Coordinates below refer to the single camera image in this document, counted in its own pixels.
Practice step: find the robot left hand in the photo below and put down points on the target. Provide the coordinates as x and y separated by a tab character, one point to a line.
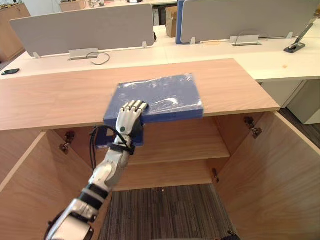
126	122

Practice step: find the blue file folder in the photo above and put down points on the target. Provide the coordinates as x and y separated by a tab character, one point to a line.
162	95

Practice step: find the wood cabinet door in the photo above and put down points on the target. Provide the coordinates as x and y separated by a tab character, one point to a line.
30	200
275	187

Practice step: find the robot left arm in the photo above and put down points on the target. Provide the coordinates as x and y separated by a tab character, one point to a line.
110	165

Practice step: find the wood cabinet shelf board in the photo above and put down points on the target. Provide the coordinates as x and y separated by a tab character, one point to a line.
180	147

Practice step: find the metal cabinet door hinge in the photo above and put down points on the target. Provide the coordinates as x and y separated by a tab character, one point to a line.
215	175
253	127
66	145

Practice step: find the light wood office cabinet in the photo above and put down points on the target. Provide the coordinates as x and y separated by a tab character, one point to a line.
62	92

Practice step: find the brown wooden side cabinet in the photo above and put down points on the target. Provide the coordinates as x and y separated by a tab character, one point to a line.
10	32

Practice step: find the grey desk partition screen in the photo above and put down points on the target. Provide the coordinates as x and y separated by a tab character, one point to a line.
82	27
245	17

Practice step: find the brown cardboard box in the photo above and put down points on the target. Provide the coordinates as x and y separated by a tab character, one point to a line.
171	21

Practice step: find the blue partition end panel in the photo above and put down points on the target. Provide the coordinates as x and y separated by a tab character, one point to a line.
179	22

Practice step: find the black smartphone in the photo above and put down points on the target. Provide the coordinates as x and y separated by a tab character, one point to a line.
10	71

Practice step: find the small wooden box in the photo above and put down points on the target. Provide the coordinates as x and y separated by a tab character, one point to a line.
72	5

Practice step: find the dark robot foot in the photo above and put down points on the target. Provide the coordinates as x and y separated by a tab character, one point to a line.
230	236

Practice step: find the white desk support panel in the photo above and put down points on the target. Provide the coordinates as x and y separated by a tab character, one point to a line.
307	105

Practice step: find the silver partition bracket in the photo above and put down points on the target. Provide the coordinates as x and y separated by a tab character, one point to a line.
37	55
289	35
192	40
144	45

